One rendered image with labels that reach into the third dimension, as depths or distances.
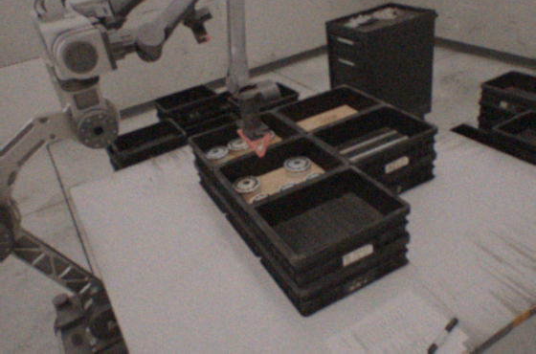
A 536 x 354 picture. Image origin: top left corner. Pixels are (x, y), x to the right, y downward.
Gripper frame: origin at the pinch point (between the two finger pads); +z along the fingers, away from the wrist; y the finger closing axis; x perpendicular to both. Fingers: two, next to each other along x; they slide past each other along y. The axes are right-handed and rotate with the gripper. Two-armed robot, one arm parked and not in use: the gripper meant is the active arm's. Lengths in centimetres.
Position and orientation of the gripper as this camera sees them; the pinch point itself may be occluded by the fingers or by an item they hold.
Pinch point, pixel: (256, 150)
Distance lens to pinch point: 152.0
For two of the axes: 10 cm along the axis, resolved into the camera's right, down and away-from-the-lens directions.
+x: -8.7, 3.4, -3.5
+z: 1.4, 8.6, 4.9
